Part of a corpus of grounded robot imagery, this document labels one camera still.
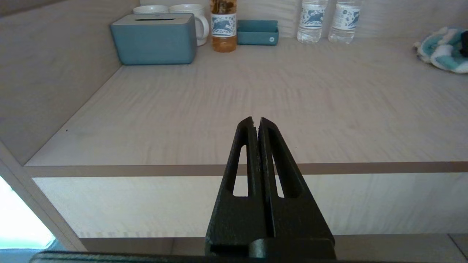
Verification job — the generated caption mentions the pale wood cabinet front panel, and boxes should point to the pale wood cabinet front panel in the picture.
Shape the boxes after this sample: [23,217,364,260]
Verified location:
[32,173,468,238]

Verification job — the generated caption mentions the clear water bottle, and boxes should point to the clear water bottle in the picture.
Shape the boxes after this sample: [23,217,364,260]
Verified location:
[328,0,362,44]
[297,0,327,44]

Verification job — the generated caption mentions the grey-blue tissue box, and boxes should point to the grey-blue tissue box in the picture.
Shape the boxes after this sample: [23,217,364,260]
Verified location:
[110,14,198,66]

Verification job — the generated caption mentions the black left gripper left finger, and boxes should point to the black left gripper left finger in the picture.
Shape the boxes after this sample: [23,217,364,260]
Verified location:
[205,117,273,256]

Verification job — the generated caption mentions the small teal tray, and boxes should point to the small teal tray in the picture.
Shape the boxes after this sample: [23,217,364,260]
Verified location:
[237,19,279,46]

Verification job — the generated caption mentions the half-full tea bottle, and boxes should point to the half-full tea bottle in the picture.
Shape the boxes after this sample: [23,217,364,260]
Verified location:
[211,0,237,53]

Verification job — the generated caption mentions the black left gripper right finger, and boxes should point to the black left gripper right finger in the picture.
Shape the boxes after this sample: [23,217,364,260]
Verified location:
[258,117,335,256]

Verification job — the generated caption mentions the white mug with handle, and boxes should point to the white mug with handle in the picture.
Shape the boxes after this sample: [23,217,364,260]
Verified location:
[169,4,210,46]

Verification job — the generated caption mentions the green white striped towel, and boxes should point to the green white striped towel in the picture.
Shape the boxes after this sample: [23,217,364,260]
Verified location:
[413,26,468,74]

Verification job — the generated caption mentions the white cup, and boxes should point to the white cup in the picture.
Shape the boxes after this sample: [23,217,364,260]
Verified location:
[132,5,169,15]

